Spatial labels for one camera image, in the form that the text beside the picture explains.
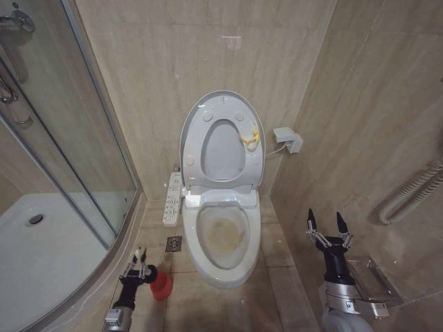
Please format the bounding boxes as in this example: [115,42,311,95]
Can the white power cable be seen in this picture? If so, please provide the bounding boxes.
[264,142,290,158]

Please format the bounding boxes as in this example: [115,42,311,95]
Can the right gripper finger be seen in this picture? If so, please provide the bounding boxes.
[335,211,354,248]
[305,207,329,248]

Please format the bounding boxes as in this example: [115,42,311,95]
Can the grey wall socket box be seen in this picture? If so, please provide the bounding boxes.
[272,127,304,154]

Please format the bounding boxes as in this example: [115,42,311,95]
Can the clear acrylic paper holder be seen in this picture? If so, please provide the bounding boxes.
[347,257,404,306]

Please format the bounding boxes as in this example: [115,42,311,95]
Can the white bidet control panel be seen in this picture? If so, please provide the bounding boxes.
[162,170,183,228]

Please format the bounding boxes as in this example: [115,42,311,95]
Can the glass shower enclosure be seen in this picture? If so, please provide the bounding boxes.
[0,0,145,332]

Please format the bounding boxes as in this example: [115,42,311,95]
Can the white toilet seat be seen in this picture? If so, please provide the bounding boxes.
[182,102,263,187]

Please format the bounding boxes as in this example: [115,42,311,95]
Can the white corrugated hose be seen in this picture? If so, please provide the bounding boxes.
[377,156,443,226]

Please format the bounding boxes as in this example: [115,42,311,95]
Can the white toilet bowl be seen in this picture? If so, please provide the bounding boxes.
[182,191,262,290]

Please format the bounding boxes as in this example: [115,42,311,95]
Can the red brush holder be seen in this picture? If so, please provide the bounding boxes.
[149,270,174,302]

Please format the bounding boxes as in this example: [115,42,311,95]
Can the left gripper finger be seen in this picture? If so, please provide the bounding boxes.
[120,246,140,279]
[138,246,147,279]

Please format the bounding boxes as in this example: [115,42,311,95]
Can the chrome shower rack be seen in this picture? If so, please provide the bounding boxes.
[0,54,34,126]

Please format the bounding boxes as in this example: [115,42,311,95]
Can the metal floor drain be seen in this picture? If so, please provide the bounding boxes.
[165,235,183,253]

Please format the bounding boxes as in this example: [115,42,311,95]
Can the white toilet lid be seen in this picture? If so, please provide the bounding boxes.
[179,89,266,190]

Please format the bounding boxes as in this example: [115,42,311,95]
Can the white shower tray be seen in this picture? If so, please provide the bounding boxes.
[0,192,118,332]

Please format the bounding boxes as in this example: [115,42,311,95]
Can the chrome shower mixer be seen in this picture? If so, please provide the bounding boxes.
[0,1,36,33]

